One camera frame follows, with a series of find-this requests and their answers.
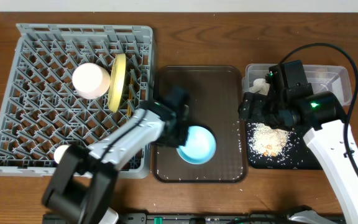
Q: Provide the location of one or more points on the white bowl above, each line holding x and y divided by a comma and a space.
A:
90, 81

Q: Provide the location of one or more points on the white tissue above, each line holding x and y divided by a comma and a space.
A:
260, 86

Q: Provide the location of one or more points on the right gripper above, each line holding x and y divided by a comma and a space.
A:
255, 115

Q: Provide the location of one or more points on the black waste tray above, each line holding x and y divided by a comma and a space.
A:
296, 154

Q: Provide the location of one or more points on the clear plastic waste bin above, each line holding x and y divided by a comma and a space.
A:
322, 77

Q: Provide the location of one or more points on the blue bowl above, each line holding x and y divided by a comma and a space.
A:
200, 146

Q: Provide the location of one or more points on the white cup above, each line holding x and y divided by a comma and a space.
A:
59, 152

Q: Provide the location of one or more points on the black equipment at table edge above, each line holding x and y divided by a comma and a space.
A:
300, 214

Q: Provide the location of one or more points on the grey dishwasher rack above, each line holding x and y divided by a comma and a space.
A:
41, 110

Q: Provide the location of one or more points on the pile of rice and nuts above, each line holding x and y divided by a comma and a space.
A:
267, 141

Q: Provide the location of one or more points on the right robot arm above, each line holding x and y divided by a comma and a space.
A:
291, 103

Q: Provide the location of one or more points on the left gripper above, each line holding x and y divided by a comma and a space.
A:
181, 141

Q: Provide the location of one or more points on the brown serving tray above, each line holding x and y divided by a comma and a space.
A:
215, 94

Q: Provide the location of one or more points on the yellow plate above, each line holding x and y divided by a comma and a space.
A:
117, 80

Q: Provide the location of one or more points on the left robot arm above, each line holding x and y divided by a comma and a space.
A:
82, 185

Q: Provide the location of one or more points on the wooden chopstick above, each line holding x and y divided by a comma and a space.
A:
130, 106

